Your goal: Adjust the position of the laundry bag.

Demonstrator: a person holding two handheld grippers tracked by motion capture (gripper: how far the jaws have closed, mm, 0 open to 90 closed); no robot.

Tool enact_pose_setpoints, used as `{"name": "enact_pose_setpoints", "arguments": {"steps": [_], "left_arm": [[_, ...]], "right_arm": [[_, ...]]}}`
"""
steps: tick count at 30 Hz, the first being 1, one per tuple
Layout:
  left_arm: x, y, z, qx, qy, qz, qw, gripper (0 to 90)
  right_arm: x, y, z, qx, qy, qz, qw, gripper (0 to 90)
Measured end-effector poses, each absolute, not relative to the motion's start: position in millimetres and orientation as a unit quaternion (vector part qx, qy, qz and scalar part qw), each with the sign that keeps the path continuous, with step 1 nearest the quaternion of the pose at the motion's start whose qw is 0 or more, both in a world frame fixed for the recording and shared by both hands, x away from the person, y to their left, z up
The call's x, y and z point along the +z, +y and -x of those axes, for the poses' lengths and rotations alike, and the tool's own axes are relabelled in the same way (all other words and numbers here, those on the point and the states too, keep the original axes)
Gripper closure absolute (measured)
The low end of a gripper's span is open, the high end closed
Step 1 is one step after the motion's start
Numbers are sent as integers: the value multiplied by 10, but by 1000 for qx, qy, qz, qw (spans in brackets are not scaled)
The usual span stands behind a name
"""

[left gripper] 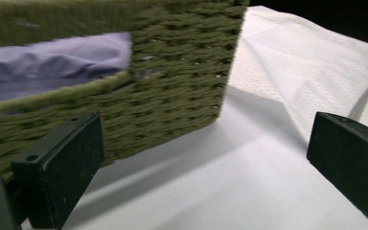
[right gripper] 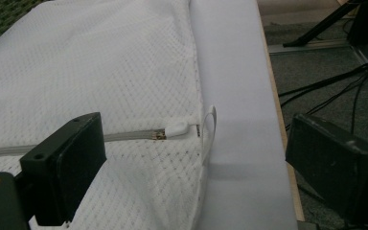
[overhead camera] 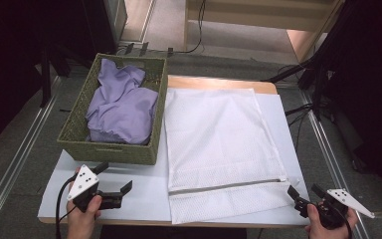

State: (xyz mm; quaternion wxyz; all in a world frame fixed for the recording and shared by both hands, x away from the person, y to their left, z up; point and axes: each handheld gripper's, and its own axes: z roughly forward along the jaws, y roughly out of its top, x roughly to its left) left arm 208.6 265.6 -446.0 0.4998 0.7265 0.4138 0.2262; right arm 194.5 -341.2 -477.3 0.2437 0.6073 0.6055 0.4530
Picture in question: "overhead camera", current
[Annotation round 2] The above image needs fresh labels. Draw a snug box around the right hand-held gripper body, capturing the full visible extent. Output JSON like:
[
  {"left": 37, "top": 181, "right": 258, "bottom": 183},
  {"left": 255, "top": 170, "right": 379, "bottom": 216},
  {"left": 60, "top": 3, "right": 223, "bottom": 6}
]
[{"left": 310, "top": 188, "right": 376, "bottom": 231}]

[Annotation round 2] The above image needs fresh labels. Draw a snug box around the person's dark clothing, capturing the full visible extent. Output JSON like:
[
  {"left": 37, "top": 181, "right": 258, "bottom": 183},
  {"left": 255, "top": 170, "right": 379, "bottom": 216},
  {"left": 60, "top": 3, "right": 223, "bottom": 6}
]
[{"left": 98, "top": 225, "right": 248, "bottom": 239}]

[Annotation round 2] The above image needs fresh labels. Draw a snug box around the black metal stand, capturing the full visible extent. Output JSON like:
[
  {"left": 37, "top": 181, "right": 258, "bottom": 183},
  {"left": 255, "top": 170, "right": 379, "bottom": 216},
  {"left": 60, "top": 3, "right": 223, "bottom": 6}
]
[
  {"left": 262, "top": 0, "right": 382, "bottom": 121},
  {"left": 38, "top": 39, "right": 94, "bottom": 109}
]

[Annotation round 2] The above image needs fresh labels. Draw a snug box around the lilac shirt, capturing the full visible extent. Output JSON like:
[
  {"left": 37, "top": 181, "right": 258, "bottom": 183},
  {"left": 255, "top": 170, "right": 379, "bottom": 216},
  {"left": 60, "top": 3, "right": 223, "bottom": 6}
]
[{"left": 85, "top": 58, "right": 159, "bottom": 146}]

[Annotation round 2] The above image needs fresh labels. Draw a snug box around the dark cabinet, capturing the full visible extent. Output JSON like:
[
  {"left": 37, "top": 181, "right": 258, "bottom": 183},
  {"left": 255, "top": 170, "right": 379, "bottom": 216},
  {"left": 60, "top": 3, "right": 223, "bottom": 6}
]
[{"left": 82, "top": 0, "right": 129, "bottom": 56}]

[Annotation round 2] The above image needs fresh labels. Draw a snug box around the light wooden shelf unit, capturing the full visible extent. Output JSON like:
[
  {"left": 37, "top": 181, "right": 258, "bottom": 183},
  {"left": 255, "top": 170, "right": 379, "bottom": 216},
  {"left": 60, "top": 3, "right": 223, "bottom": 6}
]
[{"left": 183, "top": 0, "right": 346, "bottom": 64}]

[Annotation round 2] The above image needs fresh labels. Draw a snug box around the right hand-held gripper cable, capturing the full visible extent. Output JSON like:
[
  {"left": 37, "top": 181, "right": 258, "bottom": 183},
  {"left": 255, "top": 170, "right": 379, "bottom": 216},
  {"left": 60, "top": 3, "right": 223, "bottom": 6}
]
[{"left": 335, "top": 208, "right": 354, "bottom": 239}]

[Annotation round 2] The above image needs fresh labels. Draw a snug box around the white table sheet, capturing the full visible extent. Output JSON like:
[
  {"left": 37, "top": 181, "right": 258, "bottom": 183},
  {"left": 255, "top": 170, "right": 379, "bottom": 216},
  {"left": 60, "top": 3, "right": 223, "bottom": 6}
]
[{"left": 37, "top": 87, "right": 311, "bottom": 227}]

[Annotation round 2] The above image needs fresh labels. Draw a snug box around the green woven basket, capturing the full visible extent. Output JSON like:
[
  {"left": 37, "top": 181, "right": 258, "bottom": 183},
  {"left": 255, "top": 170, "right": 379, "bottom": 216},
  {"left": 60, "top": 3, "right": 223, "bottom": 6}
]
[{"left": 56, "top": 53, "right": 169, "bottom": 166}]

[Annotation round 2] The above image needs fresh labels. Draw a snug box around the thin black hanging cable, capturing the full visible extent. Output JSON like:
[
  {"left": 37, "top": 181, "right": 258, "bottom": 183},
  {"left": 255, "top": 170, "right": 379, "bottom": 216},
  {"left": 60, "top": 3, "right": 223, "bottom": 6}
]
[{"left": 170, "top": 0, "right": 207, "bottom": 56}]

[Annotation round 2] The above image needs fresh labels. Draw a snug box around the metal floor rail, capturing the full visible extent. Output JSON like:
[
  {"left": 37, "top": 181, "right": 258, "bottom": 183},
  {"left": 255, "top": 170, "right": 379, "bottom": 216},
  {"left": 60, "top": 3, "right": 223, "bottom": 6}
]
[
  {"left": 297, "top": 89, "right": 372, "bottom": 239},
  {"left": 0, "top": 75, "right": 63, "bottom": 235}
]

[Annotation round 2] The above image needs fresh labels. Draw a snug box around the white mesh laundry bag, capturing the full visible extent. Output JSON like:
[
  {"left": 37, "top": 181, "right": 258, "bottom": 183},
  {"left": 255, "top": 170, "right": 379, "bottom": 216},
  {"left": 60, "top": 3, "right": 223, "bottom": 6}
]
[{"left": 163, "top": 88, "right": 300, "bottom": 225}]

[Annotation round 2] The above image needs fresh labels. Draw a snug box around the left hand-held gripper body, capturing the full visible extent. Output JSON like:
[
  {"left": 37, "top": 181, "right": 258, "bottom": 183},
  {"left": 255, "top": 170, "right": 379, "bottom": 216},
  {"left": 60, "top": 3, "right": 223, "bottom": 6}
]
[{"left": 67, "top": 164, "right": 104, "bottom": 214}]

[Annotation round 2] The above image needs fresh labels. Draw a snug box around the person's right hand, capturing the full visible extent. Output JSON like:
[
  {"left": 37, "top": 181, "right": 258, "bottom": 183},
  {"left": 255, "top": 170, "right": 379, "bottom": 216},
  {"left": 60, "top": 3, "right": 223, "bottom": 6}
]
[{"left": 303, "top": 202, "right": 359, "bottom": 239}]

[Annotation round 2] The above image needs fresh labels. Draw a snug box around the black floor cable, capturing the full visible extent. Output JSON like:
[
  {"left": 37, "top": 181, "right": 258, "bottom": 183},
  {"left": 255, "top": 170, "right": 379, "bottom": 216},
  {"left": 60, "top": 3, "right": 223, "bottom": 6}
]
[{"left": 284, "top": 103, "right": 314, "bottom": 154}]

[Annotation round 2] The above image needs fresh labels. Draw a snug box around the person's left hand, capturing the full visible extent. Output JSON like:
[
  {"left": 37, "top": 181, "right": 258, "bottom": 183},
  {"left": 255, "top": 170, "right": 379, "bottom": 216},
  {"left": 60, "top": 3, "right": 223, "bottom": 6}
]
[{"left": 66, "top": 166, "right": 103, "bottom": 239}]

